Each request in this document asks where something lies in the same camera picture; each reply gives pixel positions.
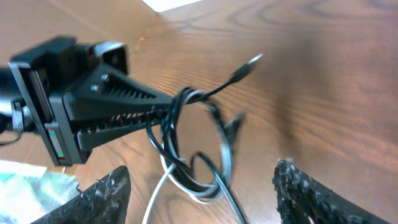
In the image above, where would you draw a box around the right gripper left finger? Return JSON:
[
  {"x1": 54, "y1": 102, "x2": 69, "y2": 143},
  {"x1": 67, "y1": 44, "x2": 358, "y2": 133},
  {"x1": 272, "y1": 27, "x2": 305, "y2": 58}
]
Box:
[{"x1": 35, "y1": 166, "x2": 131, "y2": 224}]

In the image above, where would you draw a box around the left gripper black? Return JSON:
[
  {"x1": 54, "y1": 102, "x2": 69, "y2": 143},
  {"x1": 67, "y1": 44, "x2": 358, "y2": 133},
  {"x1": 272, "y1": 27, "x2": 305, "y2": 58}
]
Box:
[{"x1": 9, "y1": 36, "x2": 172, "y2": 166}]

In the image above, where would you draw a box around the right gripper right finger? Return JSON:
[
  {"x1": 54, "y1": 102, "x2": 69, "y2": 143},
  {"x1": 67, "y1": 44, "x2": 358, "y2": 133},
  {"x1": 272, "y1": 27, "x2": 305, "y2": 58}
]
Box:
[{"x1": 272, "y1": 159, "x2": 386, "y2": 224}]

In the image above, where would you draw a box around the white USB cable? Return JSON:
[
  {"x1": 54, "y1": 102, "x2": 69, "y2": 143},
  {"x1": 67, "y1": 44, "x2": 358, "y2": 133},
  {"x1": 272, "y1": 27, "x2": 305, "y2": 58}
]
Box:
[{"x1": 141, "y1": 90, "x2": 248, "y2": 224}]

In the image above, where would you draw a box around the black USB cable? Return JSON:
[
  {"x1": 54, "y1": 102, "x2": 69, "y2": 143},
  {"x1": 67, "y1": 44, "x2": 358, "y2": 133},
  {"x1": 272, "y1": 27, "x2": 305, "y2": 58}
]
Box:
[{"x1": 146, "y1": 53, "x2": 264, "y2": 194}]

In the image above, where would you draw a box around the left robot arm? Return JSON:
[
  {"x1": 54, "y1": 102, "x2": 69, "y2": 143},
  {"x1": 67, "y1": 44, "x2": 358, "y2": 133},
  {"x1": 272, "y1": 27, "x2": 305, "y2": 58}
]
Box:
[{"x1": 1, "y1": 35, "x2": 172, "y2": 166}]

